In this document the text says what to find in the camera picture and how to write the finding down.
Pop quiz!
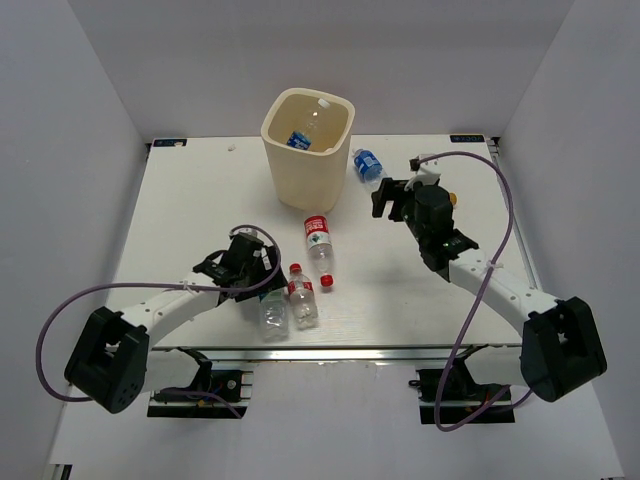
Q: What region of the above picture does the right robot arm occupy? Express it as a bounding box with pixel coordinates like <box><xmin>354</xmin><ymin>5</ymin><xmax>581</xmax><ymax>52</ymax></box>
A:
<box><xmin>372</xmin><ymin>178</ymin><xmax>607</xmax><ymax>402</ymax></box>

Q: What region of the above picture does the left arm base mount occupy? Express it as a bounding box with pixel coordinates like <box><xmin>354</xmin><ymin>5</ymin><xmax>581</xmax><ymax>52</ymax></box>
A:
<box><xmin>144</xmin><ymin>348</ymin><xmax>253</xmax><ymax>419</ymax></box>

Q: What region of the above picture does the crushed blue label bottle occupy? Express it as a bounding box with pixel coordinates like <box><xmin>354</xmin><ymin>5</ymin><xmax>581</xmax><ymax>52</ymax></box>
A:
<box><xmin>286</xmin><ymin>98</ymin><xmax>331</xmax><ymax>150</ymax></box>

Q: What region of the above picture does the blue label bottle by bin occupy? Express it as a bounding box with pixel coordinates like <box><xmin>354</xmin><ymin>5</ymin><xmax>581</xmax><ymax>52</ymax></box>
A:
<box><xmin>352</xmin><ymin>149</ymin><xmax>388</xmax><ymax>193</ymax></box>

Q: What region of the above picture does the beige plastic bin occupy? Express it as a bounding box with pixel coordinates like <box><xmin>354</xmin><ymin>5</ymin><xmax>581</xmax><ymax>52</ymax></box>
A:
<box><xmin>261</xmin><ymin>88</ymin><xmax>356</xmax><ymax>213</ymax></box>

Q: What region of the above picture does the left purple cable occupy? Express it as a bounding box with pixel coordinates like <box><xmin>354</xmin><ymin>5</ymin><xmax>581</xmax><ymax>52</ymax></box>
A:
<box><xmin>35</xmin><ymin>224</ymin><xmax>284</xmax><ymax>419</ymax></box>

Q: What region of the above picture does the large red label bottle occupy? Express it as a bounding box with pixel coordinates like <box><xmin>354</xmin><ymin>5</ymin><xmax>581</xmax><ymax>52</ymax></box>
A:
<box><xmin>304</xmin><ymin>214</ymin><xmax>335</xmax><ymax>289</ymax></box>

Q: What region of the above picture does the green white label bottle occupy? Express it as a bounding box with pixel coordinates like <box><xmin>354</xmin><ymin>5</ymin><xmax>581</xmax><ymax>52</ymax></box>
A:
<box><xmin>259</xmin><ymin>289</ymin><xmax>289</xmax><ymax>342</ymax></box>

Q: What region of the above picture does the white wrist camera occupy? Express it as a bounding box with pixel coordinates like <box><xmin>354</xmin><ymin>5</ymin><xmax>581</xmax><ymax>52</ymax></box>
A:
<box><xmin>230</xmin><ymin>227</ymin><xmax>259</xmax><ymax>238</ymax></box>
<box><xmin>405</xmin><ymin>154</ymin><xmax>441</xmax><ymax>191</ymax></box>

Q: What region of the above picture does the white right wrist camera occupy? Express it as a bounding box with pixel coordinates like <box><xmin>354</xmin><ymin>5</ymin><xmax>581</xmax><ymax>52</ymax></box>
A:
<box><xmin>405</xmin><ymin>154</ymin><xmax>441</xmax><ymax>191</ymax></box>

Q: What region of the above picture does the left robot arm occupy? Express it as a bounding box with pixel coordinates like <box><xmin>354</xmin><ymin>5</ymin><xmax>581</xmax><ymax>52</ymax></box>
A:
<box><xmin>64</xmin><ymin>232</ymin><xmax>286</xmax><ymax>414</ymax></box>

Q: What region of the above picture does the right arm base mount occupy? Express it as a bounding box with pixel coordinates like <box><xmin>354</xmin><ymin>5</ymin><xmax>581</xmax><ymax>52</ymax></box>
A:
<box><xmin>408</xmin><ymin>367</ymin><xmax>516</xmax><ymax>425</ymax></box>

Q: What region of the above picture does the small red cap bottle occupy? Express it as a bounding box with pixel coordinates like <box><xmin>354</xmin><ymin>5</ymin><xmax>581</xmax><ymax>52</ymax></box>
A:
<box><xmin>287</xmin><ymin>263</ymin><xmax>318</xmax><ymax>330</ymax></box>

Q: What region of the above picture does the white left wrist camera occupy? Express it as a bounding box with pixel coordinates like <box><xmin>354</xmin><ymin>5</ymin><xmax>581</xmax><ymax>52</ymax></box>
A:
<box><xmin>230</xmin><ymin>227</ymin><xmax>259</xmax><ymax>238</ymax></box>

